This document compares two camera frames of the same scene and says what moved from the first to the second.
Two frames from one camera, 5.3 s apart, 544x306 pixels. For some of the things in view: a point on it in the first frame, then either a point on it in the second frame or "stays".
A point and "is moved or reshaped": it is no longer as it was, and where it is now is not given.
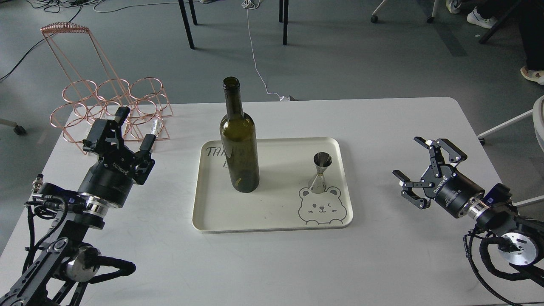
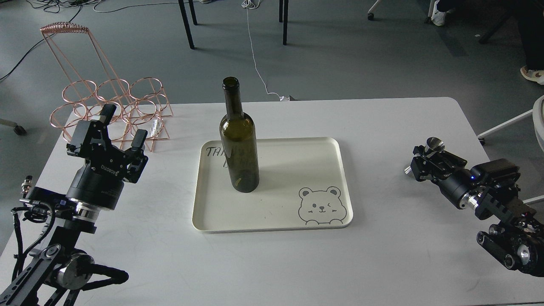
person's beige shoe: x=536 y=75 stays
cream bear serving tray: x=283 y=199 stays
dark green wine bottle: x=237 y=134 stays
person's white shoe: x=474 y=17 → x=438 y=17
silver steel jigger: x=321 y=161 is moved or reshaped
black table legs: x=191 y=42 stays
